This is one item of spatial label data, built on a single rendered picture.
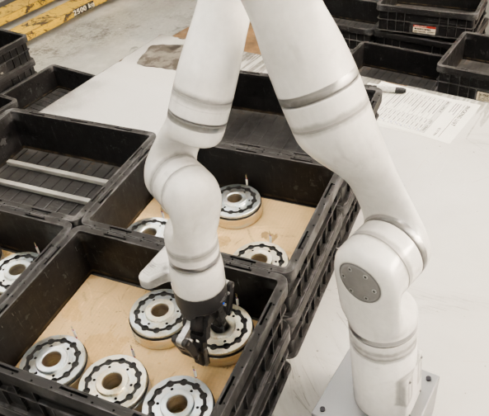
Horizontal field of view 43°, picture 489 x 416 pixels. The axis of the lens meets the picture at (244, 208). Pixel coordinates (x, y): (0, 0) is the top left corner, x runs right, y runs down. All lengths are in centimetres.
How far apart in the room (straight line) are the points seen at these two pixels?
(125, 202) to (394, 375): 61
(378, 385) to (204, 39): 52
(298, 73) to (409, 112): 115
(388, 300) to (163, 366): 40
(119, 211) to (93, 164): 27
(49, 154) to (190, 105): 87
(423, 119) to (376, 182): 103
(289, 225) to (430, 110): 73
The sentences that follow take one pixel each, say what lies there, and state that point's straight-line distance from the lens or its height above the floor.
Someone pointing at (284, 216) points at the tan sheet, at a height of 83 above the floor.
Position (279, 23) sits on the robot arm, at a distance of 64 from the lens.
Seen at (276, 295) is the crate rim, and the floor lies 93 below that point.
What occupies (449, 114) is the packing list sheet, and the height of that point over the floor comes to 70.
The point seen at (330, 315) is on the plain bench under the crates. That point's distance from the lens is 121.
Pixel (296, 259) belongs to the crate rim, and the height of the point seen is 93.
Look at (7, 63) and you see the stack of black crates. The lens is 282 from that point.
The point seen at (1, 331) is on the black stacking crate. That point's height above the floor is 91.
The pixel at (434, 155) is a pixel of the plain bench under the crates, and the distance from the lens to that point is 162.
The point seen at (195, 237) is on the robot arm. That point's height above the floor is 111.
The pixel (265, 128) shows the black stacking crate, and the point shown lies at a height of 83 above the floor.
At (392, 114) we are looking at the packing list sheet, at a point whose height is 70.
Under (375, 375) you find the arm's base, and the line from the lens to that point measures 88.
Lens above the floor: 162
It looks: 39 degrees down
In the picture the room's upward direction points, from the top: 6 degrees counter-clockwise
